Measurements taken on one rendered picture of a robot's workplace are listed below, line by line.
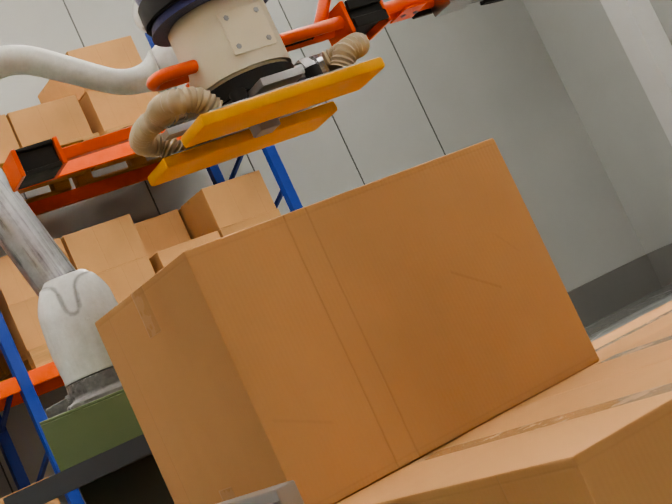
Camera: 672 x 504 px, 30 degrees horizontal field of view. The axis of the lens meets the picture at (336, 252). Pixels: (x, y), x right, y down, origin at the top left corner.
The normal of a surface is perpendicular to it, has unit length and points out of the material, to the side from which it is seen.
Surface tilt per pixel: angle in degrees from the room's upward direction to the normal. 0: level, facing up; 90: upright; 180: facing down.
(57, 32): 90
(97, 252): 90
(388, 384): 90
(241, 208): 90
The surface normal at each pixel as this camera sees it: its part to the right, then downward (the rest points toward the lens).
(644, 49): -0.79, 0.32
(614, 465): 0.44, -0.29
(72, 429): 0.17, -0.17
